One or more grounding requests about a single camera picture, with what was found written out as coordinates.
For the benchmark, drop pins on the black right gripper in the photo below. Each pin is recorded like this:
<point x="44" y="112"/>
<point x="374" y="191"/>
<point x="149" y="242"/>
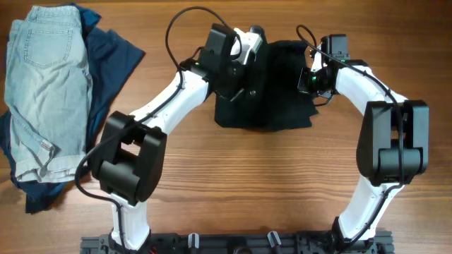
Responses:
<point x="302" y="84"/>

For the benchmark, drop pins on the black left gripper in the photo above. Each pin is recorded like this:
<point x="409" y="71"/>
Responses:
<point x="247" y="77"/>

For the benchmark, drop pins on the black shorts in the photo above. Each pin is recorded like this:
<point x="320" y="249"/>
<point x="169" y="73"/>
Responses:
<point x="271" y="100"/>

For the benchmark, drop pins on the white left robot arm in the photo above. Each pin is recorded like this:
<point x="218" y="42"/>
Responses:
<point x="129" y="159"/>

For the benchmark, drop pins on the navy blue garment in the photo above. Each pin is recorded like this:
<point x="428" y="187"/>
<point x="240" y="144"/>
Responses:
<point x="112" y="60"/>

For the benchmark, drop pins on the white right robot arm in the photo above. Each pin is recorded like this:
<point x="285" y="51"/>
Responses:
<point x="393" y="145"/>

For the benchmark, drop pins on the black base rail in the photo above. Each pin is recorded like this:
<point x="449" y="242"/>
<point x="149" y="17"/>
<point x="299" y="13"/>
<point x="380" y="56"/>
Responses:
<point x="316" y="242"/>

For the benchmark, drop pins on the light blue denim shorts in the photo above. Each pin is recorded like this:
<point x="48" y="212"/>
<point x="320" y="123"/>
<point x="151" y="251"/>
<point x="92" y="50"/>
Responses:
<point x="48" y="91"/>

